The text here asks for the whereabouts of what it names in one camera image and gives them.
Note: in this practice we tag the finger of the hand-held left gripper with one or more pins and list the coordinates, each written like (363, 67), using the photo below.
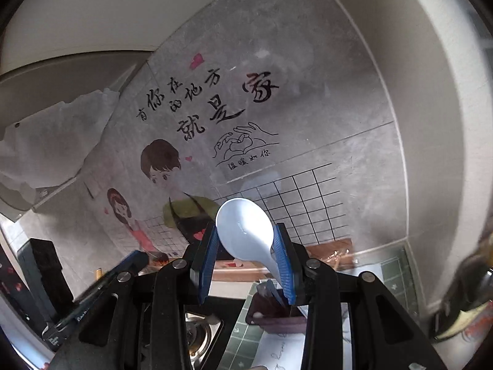
(129, 264)

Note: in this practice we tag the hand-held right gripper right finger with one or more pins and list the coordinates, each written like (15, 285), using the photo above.
(285, 268)

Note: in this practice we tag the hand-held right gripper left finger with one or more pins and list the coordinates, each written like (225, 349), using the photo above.
(206, 268)

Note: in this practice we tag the purple utensil holder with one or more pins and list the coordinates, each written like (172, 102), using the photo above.
(277, 322)

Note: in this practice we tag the white plastic spoon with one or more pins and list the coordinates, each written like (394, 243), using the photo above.
(244, 227)

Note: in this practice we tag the black box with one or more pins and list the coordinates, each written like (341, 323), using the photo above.
(42, 273)

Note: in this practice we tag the black panel with red hearts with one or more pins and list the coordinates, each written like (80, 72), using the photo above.
(13, 296)

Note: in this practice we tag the gas stove burner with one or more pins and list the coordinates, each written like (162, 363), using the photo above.
(204, 331)

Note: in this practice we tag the white paper sheet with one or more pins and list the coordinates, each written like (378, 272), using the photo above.
(277, 350)

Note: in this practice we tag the white plastic sheet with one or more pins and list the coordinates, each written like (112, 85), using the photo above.
(50, 142)

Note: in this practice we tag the range hood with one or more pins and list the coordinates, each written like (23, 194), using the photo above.
(77, 77)

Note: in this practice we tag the wall poster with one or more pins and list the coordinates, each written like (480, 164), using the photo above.
(231, 131)

